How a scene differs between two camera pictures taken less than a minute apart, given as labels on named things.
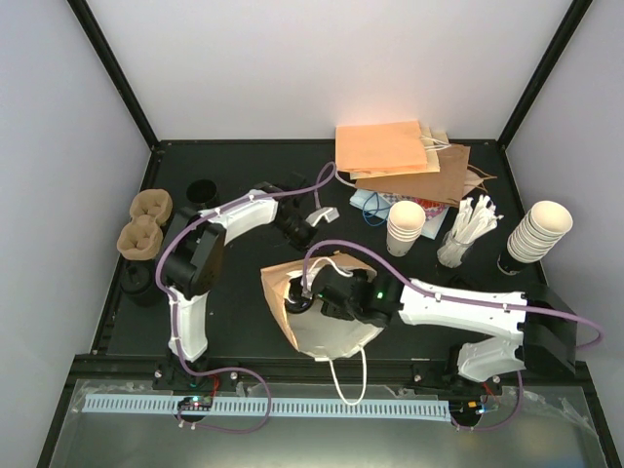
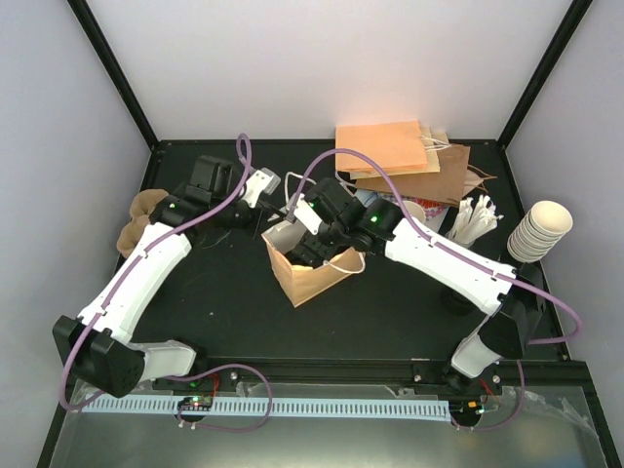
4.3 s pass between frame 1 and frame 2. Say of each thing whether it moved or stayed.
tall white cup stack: stayed
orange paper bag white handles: moved
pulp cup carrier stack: stayed
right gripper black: moved
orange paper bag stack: stayed
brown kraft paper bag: stayed
